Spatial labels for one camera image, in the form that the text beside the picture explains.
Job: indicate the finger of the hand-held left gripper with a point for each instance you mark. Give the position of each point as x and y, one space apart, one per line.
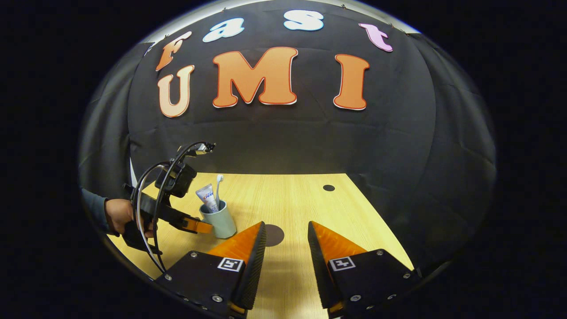
197 226

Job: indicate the pale teal cup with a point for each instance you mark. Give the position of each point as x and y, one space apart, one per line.
223 226

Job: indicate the white toothpaste tube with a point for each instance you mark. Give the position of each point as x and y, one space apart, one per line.
207 195

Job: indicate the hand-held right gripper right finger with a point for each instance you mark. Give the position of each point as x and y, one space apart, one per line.
319 266

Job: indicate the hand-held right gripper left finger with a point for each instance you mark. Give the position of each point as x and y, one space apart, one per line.
252 266

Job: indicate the wooden desktop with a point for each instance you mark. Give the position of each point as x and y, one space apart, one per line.
288 199

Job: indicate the white toothbrush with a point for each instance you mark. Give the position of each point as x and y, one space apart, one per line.
219 179

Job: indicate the dark round coaster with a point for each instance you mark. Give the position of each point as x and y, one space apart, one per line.
275 235

